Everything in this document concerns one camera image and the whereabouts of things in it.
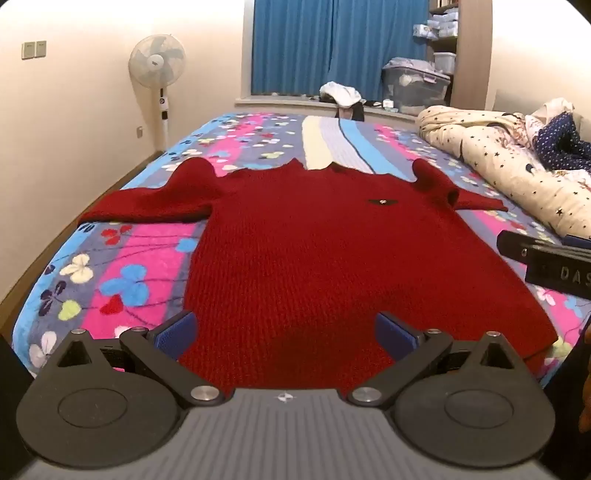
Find navy polka dot cloth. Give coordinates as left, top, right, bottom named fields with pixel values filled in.
left=536, top=113, right=591, bottom=174

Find blue curtain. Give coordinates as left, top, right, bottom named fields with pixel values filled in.
left=252, top=0, right=432, bottom=97

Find white packets on shelf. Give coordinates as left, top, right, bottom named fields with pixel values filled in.
left=413, top=11, right=460, bottom=40

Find window sill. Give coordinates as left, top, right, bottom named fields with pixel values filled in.
left=235, top=93, right=416, bottom=121

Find white clothes pile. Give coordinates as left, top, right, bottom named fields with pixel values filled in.
left=320, top=82, right=363, bottom=106

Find dark cloth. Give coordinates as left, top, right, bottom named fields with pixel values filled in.
left=335, top=102, right=365, bottom=122

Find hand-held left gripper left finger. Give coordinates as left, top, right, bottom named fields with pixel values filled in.
left=54, top=310, right=227, bottom=409

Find cream star print quilt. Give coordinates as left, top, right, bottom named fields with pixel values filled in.
left=418, top=105, right=591, bottom=241

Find large clear storage box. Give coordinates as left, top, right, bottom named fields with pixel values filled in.
left=382, top=58, right=451, bottom=114

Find floral striped bed sheet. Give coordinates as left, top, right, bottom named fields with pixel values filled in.
left=11, top=111, right=591, bottom=388

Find white standing fan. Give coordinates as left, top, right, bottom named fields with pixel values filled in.
left=129, top=36, right=188, bottom=153

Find cream floral cloth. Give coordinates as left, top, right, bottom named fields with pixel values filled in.
left=510, top=98, right=578, bottom=148

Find red knit sweater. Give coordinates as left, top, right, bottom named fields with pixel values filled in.
left=78, top=157, right=559, bottom=398

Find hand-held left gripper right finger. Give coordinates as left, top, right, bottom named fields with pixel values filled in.
left=347, top=311, right=526, bottom=409

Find wooden shelf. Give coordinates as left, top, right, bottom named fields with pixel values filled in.
left=427, top=0, right=492, bottom=112

